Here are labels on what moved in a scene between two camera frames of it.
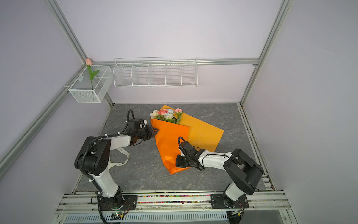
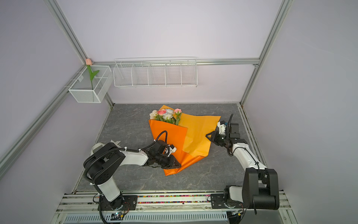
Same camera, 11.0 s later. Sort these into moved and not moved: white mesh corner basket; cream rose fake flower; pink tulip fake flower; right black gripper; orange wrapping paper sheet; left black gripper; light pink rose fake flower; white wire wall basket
Moved: right black gripper; left black gripper; orange wrapping paper sheet
Not moved: white mesh corner basket; white wire wall basket; light pink rose fake flower; cream rose fake flower; pink tulip fake flower
